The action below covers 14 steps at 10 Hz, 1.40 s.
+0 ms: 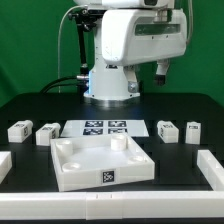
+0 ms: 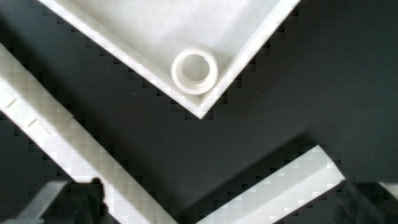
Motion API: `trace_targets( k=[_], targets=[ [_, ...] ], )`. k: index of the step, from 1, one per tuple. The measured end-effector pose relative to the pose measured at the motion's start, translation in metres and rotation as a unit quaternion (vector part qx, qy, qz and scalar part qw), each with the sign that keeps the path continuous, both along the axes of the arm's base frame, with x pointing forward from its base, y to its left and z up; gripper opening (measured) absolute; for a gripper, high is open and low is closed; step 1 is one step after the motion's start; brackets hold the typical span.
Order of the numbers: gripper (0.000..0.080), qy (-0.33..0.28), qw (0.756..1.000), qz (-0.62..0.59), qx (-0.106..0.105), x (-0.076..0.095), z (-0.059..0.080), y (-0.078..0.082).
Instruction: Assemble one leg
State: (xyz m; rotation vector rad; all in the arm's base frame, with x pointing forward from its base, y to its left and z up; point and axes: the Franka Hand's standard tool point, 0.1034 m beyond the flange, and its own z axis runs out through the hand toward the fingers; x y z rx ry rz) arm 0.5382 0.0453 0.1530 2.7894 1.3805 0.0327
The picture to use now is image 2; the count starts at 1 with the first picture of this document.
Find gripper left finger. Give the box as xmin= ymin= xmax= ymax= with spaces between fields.
xmin=11 ymin=181 xmax=68 ymax=224

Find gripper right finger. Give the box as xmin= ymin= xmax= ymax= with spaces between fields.
xmin=379 ymin=182 xmax=398 ymax=200

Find white square tabletop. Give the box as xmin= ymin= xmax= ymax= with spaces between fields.
xmin=37 ymin=0 xmax=300 ymax=117

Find white U-shaped obstacle fence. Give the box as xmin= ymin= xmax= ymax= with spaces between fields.
xmin=0 ymin=45 xmax=345 ymax=224

